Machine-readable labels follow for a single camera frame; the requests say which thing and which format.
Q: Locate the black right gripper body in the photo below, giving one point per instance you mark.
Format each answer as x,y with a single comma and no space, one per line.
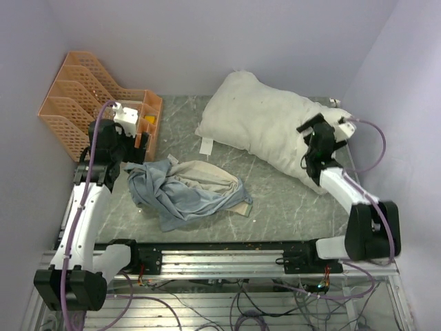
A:
318,119

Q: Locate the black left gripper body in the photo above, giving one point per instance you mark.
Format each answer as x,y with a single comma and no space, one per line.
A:
129,153

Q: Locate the blue and beige pillowcase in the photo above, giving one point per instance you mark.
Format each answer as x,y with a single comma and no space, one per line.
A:
183,193

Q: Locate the white pillow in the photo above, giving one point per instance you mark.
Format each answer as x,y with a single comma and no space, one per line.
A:
248,115

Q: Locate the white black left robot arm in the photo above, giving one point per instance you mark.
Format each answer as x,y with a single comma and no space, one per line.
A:
77,278

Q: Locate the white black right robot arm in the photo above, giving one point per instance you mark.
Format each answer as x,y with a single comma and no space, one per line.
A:
373,229

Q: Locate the yellow object in organizer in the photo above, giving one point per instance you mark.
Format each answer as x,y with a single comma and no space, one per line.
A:
151,119

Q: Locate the white paper tag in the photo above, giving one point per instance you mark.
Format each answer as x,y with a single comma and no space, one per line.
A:
206,146

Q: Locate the orange plastic file organizer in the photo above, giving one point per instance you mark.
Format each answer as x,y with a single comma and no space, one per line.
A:
78,92

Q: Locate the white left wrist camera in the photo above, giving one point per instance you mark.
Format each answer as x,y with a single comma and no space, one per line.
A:
127,117

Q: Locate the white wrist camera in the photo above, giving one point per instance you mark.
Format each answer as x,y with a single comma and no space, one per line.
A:
344,129
127,117

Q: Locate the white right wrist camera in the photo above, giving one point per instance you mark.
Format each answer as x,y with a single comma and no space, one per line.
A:
344,129

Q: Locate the aluminium mounting rail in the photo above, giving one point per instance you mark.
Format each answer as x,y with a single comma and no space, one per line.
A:
270,259

